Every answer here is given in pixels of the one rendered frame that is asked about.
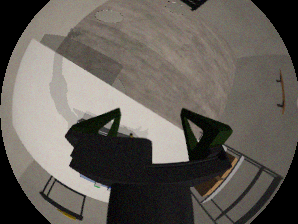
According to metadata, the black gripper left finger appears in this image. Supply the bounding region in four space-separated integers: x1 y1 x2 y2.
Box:
69 108 121 136

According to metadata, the grey block with green end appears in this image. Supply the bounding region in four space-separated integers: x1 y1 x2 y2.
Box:
94 182 102 188

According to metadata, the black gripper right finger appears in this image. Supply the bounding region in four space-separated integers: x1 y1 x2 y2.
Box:
180 108 233 161

